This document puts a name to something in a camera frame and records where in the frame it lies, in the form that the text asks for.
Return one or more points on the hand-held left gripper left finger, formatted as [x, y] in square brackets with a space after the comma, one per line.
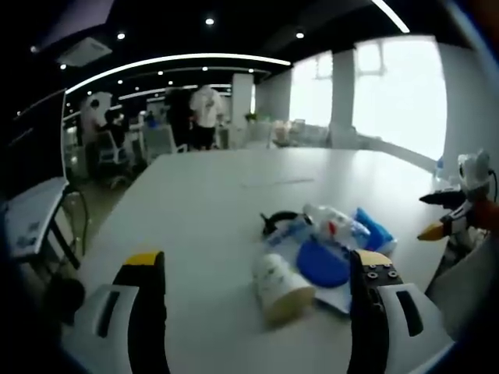
[128, 311]

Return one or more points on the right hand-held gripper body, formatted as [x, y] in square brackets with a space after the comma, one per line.
[473, 175]

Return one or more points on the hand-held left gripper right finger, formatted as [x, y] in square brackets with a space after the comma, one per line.
[384, 311]

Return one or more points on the blue tissue pack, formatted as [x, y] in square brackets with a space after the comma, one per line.
[374, 230]

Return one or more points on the blue round lid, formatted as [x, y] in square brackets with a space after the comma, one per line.
[321, 267]

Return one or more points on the clear plastic bottle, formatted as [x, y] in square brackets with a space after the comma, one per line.
[331, 220]

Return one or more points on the white paper cup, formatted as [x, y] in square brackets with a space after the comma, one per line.
[278, 286]

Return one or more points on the black headphones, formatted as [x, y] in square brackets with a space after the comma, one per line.
[278, 218]

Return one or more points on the white table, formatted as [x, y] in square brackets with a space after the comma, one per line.
[202, 210]

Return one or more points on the white side desk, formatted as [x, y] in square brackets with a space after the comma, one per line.
[33, 218]

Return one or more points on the white office chair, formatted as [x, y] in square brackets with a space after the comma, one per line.
[109, 152]

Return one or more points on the green potted plant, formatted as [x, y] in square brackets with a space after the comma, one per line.
[251, 117]

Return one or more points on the ceiling air conditioner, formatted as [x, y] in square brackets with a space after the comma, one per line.
[83, 52]

